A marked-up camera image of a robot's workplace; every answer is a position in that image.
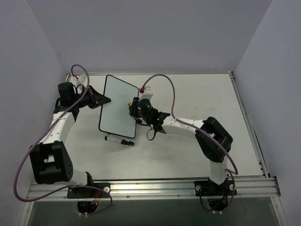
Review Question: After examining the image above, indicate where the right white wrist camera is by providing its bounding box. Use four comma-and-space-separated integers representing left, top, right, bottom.
139, 86, 153, 101

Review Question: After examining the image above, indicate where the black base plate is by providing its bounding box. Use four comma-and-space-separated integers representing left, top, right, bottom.
194, 179, 237, 197
67, 182, 111, 199

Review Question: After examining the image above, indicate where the small black-framed whiteboard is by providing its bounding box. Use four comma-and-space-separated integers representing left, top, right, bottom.
99, 75, 139, 138

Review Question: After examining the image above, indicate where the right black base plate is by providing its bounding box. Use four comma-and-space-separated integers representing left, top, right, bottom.
194, 179, 237, 197

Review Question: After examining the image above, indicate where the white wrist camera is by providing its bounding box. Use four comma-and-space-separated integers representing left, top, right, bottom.
139, 86, 153, 101
72, 74, 87, 87

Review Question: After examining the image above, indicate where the aluminium mounting rail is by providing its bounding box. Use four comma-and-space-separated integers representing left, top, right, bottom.
26, 176, 281, 202

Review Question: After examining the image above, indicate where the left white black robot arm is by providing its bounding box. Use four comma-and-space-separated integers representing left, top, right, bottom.
30, 82, 111, 197

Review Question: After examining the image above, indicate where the black looped wrist cable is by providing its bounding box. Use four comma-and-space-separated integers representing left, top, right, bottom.
135, 117, 167, 142

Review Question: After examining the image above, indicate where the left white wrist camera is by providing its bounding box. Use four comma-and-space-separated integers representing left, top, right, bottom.
72, 74, 87, 87

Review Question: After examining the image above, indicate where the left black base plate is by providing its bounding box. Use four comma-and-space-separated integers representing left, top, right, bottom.
67, 182, 111, 199

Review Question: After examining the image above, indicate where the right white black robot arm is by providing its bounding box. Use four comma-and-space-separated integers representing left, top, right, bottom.
128, 97, 233, 194

